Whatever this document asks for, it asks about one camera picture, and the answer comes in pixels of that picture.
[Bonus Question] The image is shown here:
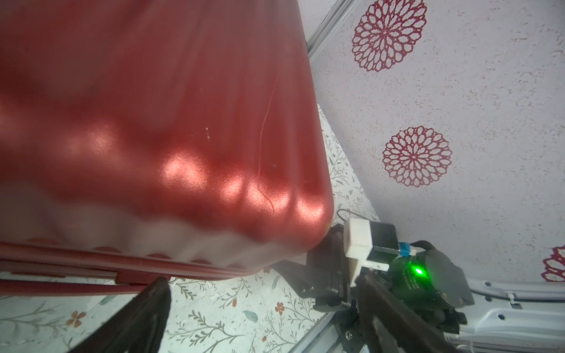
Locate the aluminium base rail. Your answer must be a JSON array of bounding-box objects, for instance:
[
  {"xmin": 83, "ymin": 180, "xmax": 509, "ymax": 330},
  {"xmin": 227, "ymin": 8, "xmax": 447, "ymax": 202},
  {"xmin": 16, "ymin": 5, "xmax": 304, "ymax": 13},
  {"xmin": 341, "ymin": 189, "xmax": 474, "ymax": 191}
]
[{"xmin": 290, "ymin": 307, "xmax": 369, "ymax": 353}]

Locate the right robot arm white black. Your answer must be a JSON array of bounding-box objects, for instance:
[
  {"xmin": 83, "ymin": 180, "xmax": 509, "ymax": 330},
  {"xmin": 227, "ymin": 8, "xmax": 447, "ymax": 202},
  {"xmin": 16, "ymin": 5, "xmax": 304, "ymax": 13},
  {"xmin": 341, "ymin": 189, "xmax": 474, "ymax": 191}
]
[{"xmin": 275, "ymin": 219, "xmax": 564, "ymax": 352}]

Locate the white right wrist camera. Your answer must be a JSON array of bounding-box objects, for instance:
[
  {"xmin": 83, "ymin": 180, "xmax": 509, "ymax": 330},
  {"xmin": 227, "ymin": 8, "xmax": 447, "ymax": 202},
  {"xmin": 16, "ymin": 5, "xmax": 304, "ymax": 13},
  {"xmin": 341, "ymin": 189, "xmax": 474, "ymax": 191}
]
[{"xmin": 343, "ymin": 218, "xmax": 416, "ymax": 287}]

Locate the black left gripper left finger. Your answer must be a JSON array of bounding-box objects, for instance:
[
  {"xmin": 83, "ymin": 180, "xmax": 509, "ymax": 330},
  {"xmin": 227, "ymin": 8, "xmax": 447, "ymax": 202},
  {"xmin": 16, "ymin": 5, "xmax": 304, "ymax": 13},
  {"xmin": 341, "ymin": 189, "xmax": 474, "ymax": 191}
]
[{"xmin": 71, "ymin": 277, "xmax": 172, "ymax": 353}]

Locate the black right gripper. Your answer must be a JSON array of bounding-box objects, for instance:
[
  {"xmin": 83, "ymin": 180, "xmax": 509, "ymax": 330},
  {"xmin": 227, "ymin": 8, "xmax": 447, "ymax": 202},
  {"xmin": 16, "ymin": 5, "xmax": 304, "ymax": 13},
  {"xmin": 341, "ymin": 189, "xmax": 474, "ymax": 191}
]
[{"xmin": 273, "ymin": 224, "xmax": 357, "ymax": 311}]

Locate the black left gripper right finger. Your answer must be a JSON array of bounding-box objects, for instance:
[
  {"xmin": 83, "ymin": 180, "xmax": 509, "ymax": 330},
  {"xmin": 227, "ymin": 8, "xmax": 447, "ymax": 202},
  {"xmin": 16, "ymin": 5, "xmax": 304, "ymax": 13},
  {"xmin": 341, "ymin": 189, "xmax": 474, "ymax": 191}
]
[{"xmin": 355, "ymin": 275, "xmax": 457, "ymax": 352}]

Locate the red hard-shell suitcase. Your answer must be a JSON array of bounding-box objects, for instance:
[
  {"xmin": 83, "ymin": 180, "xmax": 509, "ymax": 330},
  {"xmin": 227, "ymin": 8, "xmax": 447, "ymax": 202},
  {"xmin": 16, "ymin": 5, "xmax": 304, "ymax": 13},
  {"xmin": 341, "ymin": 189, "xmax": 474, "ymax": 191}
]
[{"xmin": 1, "ymin": 1, "xmax": 334, "ymax": 285}]

